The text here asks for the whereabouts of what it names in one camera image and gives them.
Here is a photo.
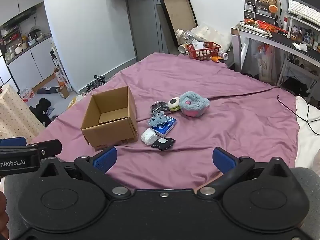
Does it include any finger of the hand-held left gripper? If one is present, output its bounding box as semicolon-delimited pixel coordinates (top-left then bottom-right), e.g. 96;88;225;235
26;140;63;159
0;137;27;147

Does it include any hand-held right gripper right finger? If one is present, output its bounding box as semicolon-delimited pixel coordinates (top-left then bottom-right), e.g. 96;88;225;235
197;147;292;198

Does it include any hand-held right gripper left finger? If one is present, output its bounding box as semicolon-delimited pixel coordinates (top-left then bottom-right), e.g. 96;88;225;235
37;147;132;198

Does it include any brown cardboard box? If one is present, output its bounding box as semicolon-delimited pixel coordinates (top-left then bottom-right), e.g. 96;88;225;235
80;86;139;151

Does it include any fluffy blue plush toy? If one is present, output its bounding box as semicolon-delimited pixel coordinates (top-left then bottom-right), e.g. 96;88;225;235
179;91;211;118

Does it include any blue square packet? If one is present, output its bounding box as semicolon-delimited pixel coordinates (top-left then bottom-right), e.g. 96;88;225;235
152;117;178;137

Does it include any small blue-grey plush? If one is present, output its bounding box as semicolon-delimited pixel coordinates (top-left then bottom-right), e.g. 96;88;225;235
147;113;171;128

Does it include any cream dotted cloth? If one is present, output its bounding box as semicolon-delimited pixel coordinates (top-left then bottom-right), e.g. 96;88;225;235
0;83;47;141

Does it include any black clothing pile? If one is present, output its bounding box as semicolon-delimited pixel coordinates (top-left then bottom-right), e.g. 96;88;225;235
29;97;53;128

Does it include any pack of water bottles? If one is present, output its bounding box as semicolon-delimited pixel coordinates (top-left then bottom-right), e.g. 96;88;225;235
19;87;36;103

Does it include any white crumpled pouch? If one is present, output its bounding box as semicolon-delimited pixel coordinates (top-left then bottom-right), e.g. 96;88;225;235
140;128;159;146

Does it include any small cardboard box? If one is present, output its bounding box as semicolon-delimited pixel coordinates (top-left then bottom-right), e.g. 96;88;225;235
57;85;70;99

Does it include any black flat bag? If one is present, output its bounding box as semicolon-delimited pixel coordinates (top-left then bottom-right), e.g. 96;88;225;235
36;86;61;95

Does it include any tall cardboard box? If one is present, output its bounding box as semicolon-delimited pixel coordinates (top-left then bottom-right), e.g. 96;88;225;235
53;67;67;86

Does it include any round white green plush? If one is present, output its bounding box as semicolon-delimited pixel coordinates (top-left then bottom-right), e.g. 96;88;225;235
167;97;181;112

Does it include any white kitchen cabinet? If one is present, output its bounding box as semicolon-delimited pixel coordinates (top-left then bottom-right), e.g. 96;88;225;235
0;33;63;92

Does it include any pink bedsheet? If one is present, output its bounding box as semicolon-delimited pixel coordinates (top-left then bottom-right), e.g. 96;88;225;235
25;52;300;190

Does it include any white shelf rack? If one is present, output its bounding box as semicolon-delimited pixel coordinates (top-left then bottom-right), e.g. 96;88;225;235
49;38;73;92

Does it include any white duvet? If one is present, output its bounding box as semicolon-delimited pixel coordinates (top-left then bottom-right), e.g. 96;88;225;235
294;96;320;172

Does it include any printed shopping bag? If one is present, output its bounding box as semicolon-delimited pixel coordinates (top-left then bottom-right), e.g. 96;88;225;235
255;43;276;82

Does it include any white plastic bag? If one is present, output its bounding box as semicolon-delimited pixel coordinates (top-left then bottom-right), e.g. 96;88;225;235
192;23;232;53

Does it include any clear plastic jar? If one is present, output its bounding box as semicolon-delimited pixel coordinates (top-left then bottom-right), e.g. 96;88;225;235
175;28;198;46

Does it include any metal shelf rack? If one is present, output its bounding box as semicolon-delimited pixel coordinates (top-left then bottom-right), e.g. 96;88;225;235
230;23;320;87

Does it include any grey door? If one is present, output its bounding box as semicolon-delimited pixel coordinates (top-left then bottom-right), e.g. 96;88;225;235
124;0;181;63

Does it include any black framed brown board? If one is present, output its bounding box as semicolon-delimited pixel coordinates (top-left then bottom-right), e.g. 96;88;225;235
158;0;198;47

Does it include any grey drawer organizer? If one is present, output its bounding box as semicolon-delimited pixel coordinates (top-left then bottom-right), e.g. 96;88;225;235
243;0;277;26

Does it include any white keyboard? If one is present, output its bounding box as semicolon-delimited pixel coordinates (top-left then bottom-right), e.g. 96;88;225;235
287;0;320;26

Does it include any black cable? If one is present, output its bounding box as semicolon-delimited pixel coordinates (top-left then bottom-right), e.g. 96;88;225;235
276;95;320;136

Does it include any red wire basket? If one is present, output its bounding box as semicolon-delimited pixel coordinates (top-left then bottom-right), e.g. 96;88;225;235
185;41;222;61

